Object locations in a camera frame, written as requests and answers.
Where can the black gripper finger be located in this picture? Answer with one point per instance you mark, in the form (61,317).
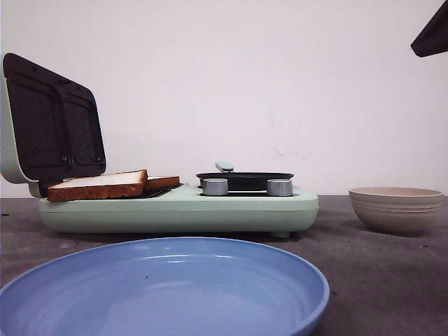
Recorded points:
(432,40)

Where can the white bread slice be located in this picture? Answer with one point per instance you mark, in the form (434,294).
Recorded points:
(123,184)
(159,182)

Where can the mint green sandwich maker lid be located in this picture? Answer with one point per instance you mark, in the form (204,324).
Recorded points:
(50,129)

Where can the mint green breakfast maker base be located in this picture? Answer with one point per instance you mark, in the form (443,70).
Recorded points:
(184,210)

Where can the beige ribbed bowl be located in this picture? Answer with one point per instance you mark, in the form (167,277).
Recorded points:
(396,210)

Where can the right silver control knob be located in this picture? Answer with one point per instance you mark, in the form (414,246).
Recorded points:
(280,188)

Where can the silver control knob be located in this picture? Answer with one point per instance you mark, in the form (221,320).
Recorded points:
(280,188)
(215,187)

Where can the left silver control knob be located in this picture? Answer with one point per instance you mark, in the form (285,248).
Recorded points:
(215,187)

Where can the blue plate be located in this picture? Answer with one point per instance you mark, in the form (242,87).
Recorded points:
(168,286)

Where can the black frying pan green handle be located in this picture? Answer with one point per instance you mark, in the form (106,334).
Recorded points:
(241,181)

